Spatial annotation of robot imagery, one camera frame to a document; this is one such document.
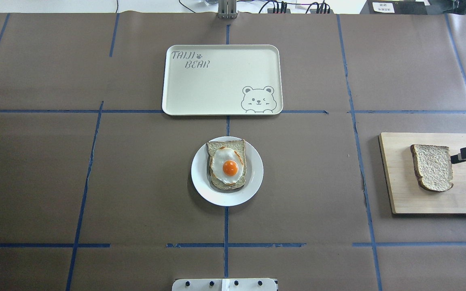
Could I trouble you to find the cream bear serving tray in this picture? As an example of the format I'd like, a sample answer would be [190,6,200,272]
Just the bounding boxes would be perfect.
[161,44,284,116]

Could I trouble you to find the bread slice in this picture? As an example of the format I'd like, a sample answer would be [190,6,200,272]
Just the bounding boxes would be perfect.
[207,140,246,190]
[409,144,453,193]

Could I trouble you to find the white round plate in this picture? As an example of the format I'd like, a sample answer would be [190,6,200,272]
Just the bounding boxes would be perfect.
[192,136,264,207]

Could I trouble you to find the aluminium frame post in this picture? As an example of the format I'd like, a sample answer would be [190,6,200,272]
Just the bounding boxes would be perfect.
[218,0,238,19]

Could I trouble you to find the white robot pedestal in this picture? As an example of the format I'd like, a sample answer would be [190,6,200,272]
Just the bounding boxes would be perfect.
[172,278,279,291]

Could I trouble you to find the fried egg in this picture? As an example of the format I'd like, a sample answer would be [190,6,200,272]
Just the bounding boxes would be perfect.
[210,147,244,186]

